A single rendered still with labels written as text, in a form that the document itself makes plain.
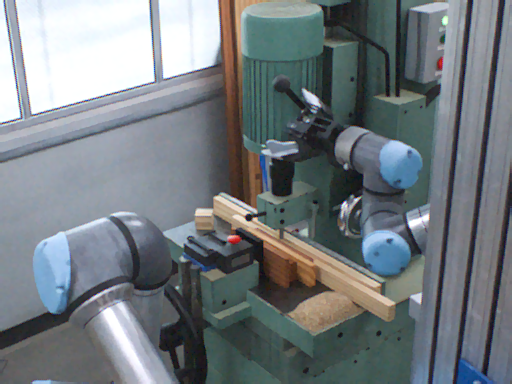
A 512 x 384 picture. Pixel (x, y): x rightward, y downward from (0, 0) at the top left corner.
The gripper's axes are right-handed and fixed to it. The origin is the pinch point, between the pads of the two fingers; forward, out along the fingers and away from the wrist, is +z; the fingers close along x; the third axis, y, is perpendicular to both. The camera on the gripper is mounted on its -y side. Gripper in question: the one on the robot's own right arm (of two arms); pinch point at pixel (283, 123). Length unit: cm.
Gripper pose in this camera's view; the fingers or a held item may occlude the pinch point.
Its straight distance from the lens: 168.7
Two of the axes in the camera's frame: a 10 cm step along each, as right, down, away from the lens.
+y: -6.0, -4.4, -6.6
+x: -5.6, 8.3, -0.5
